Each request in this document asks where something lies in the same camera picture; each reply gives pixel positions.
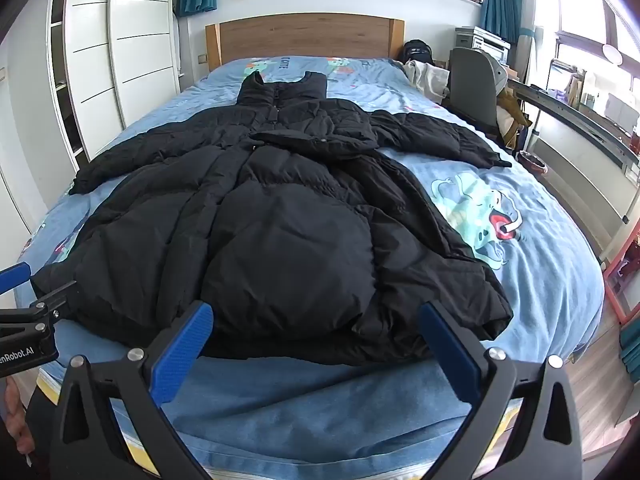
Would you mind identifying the person's left hand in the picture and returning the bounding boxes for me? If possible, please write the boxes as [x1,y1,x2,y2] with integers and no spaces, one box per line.
[1,379,30,457]

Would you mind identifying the white door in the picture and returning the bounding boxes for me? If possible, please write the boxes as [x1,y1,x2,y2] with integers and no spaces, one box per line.
[0,67,51,263]

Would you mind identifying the white wardrobe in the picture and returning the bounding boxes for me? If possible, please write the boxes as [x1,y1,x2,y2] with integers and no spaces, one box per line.
[47,0,181,171]

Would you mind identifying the wooden headboard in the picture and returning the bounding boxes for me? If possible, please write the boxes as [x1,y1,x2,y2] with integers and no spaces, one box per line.
[206,12,406,72]

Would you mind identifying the beige cloth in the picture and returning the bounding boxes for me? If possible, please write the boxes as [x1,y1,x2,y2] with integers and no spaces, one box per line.
[402,59,451,106]

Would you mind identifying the grey chair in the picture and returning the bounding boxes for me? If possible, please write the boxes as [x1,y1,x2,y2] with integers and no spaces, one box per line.
[442,47,508,133]

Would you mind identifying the bed with blue printed sheet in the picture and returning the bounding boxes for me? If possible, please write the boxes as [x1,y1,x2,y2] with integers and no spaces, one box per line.
[20,55,608,480]

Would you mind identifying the grey metal rail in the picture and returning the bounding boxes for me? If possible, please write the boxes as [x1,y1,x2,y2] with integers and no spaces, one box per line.
[512,82,640,173]

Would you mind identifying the brown garment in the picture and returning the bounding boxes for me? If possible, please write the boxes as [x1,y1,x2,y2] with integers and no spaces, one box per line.
[497,80,531,148]

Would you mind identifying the black puffer coat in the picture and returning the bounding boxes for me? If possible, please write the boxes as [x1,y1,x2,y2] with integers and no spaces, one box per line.
[32,71,515,367]

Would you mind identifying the black backpack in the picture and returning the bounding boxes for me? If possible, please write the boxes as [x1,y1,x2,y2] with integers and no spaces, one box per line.
[402,39,435,66]

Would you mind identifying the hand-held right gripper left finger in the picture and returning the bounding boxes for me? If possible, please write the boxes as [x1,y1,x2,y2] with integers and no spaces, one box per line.
[48,301,215,480]

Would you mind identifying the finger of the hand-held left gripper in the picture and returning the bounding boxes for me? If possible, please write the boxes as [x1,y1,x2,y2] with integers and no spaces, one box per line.
[0,281,80,340]
[0,261,32,297]

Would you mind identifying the white printer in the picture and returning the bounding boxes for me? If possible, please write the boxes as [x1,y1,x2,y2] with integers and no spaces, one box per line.
[455,26,512,63]

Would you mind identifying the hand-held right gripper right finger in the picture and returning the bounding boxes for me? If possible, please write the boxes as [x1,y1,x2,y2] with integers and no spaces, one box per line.
[418,301,583,480]

